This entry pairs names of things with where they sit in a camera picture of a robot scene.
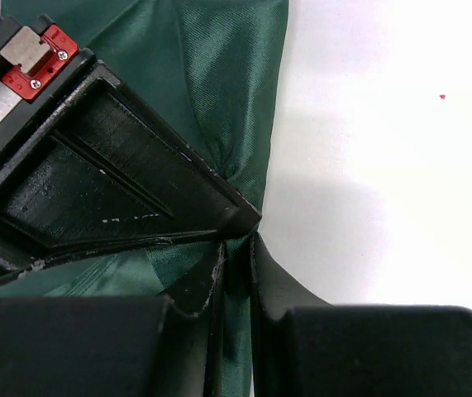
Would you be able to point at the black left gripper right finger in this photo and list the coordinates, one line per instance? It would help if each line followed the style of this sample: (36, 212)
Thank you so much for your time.
(303, 346)

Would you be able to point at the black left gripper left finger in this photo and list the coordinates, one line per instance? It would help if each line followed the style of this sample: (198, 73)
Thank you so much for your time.
(165, 345)

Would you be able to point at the dark green cloth napkin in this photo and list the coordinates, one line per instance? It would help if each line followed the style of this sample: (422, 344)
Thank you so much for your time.
(210, 69)

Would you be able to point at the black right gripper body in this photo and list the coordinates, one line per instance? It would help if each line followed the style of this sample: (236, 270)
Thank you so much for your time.
(38, 65)

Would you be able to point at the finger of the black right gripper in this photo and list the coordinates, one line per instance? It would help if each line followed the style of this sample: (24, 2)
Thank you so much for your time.
(89, 169)

